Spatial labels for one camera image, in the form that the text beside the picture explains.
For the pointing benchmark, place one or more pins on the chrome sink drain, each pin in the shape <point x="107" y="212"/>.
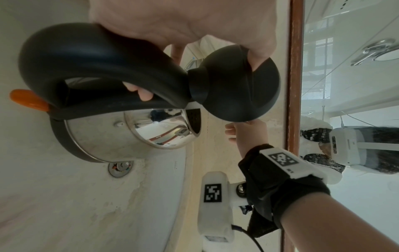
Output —
<point x="120" y="168"/>

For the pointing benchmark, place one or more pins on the white marker tag tracker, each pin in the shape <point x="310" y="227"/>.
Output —
<point x="288" y="161"/>

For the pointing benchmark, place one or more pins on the brown framed mirror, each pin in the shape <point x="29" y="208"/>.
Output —
<point x="349" y="73"/>

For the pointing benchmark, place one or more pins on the white ceramic sink basin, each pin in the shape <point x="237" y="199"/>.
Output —
<point x="62" y="196"/>

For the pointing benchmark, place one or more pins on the person's right forearm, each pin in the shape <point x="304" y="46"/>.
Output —
<point x="336" y="221"/>

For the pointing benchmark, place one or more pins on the chrome faucet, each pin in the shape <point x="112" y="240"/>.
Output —
<point x="194" y="64"/>

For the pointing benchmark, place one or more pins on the person's left hand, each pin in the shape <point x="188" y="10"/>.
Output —
<point x="187" y="17"/>

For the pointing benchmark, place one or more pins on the white wrist camera unit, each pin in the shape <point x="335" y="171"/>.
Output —
<point x="215" y="214"/>

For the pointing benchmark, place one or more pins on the person's right hand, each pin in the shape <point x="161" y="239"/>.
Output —
<point x="251" y="134"/>

